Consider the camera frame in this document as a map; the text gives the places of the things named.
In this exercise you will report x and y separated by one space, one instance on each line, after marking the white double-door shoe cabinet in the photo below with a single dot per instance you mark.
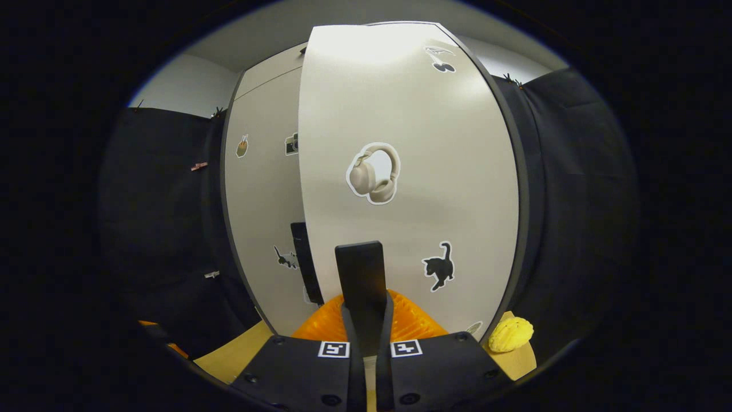
269 68

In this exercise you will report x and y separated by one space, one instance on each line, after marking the white cabinet door camera sticker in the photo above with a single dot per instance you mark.
257 200

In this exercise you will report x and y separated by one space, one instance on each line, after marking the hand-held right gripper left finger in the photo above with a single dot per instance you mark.
355 372

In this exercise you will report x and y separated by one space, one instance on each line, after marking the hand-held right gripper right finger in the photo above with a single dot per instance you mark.
384 372

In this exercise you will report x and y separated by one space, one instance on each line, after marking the black backdrop cloth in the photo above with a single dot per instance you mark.
160 229
577 200

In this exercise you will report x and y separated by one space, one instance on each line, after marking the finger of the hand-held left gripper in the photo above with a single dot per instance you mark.
177 349

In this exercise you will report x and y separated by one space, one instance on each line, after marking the white cabinet door headphone sticker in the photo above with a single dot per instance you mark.
446 143

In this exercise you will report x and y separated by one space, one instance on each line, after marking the black cloth clip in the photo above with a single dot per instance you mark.
512 79
217 112

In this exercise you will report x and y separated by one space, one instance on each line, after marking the yellow bumpy toy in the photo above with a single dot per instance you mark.
510 335

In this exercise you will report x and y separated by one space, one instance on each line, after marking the pink cloth clip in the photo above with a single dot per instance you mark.
199 166

